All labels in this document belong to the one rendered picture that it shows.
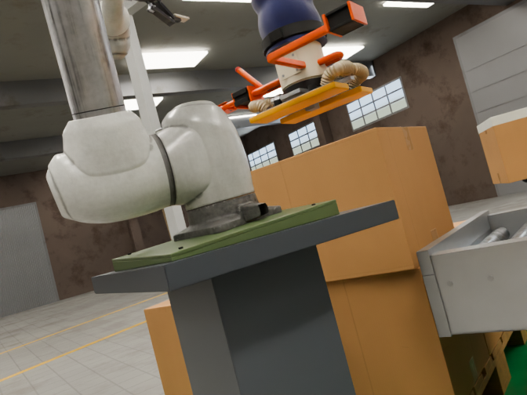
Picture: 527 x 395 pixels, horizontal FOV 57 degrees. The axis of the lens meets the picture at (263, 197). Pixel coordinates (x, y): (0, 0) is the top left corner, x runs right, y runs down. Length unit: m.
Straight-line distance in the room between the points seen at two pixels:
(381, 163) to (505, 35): 9.65
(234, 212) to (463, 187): 10.86
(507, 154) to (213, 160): 2.41
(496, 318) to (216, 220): 0.66
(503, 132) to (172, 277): 2.67
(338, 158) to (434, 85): 10.49
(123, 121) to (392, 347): 0.98
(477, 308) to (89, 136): 0.90
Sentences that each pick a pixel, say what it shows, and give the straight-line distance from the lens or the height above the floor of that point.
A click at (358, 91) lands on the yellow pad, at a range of 1.69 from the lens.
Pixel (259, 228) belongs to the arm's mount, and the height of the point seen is 0.76.
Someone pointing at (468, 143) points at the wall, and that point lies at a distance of 11.49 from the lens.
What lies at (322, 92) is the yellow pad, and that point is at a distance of 1.53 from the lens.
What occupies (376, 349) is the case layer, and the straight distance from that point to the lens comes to 1.53.
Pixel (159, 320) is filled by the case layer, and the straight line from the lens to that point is 2.08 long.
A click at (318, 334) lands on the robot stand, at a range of 1.02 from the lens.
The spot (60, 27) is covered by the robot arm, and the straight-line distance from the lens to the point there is 0.98.
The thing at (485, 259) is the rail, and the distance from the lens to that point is 1.19.
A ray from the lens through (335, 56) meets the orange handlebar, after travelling 1.66.
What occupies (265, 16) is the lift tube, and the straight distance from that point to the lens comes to 1.73.
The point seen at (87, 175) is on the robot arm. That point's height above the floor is 0.94.
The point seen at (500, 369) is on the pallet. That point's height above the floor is 0.07.
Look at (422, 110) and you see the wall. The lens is 12.11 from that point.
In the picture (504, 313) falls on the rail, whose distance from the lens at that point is 1.22.
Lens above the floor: 0.78
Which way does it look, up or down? 3 degrees up
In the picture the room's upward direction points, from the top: 15 degrees counter-clockwise
